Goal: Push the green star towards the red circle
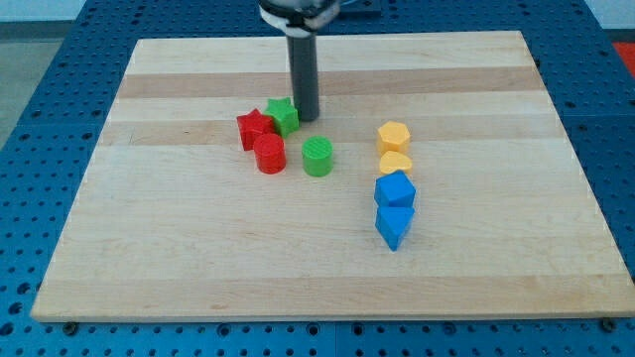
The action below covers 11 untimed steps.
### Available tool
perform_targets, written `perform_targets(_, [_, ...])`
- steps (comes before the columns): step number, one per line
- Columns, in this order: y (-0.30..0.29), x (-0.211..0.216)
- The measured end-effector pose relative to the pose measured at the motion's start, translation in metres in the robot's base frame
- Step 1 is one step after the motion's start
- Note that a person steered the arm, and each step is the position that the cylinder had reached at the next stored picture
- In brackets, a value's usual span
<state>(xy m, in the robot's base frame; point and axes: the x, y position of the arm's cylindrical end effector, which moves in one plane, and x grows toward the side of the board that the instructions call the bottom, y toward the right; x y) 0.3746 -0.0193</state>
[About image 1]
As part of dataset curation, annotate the red star block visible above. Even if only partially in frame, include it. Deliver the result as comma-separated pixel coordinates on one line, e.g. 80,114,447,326
236,109,276,151

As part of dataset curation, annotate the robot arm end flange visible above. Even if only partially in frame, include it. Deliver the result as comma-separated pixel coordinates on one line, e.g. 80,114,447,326
258,0,340,39

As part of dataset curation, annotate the yellow heart block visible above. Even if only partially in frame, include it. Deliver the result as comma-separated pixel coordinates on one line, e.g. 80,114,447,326
379,151,413,175

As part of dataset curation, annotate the red cylinder block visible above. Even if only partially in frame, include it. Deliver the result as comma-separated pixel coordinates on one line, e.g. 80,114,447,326
253,133,287,175

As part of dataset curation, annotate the yellow hexagon block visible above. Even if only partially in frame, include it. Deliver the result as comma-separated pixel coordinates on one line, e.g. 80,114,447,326
377,121,411,156

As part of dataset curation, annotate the blue cube block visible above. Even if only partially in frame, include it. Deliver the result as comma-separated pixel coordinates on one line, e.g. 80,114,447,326
374,171,417,207

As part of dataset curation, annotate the green star block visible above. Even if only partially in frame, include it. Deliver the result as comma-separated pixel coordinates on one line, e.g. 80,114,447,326
265,97,300,139

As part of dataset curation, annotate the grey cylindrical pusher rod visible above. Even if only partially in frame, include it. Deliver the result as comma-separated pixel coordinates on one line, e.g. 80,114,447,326
287,35,319,122

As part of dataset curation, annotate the wooden board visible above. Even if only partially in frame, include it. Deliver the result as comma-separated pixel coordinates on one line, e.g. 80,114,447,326
32,31,634,322

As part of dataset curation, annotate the blue triangle block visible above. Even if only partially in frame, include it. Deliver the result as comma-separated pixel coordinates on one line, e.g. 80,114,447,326
375,206,415,252

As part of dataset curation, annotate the green cylinder block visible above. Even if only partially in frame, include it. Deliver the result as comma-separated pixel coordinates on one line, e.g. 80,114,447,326
302,136,333,177

